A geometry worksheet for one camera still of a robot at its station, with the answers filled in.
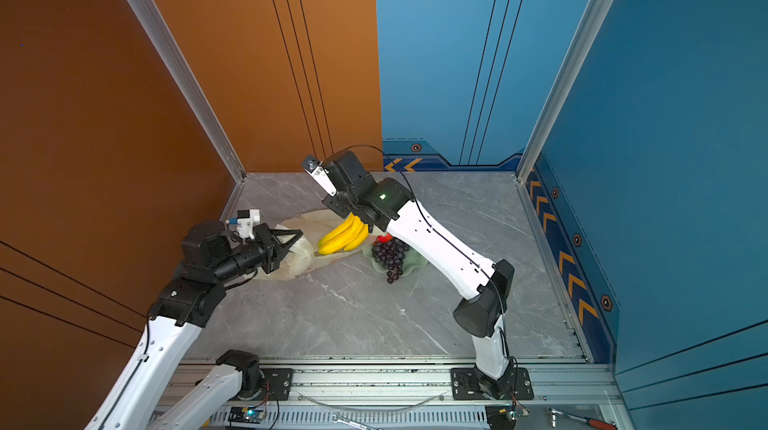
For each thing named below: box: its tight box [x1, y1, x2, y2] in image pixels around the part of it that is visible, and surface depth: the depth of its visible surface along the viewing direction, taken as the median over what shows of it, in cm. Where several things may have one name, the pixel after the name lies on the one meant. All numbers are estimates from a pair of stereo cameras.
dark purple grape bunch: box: [372, 238, 410, 284], surface depth 91 cm
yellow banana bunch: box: [318, 212, 369, 254], surface depth 79 cm
